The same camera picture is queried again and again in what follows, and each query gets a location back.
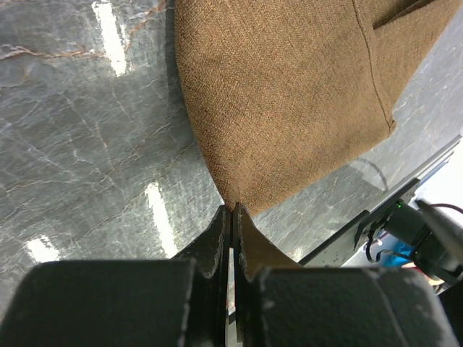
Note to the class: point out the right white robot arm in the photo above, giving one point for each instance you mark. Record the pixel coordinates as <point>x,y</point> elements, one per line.
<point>416,242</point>

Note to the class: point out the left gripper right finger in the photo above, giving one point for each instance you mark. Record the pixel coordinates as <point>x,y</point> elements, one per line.
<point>278,302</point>

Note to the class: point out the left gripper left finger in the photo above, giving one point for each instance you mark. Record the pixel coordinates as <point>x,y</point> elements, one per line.
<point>177,302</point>

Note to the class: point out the brown cloth napkin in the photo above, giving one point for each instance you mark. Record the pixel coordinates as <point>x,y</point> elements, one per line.
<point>281,93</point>

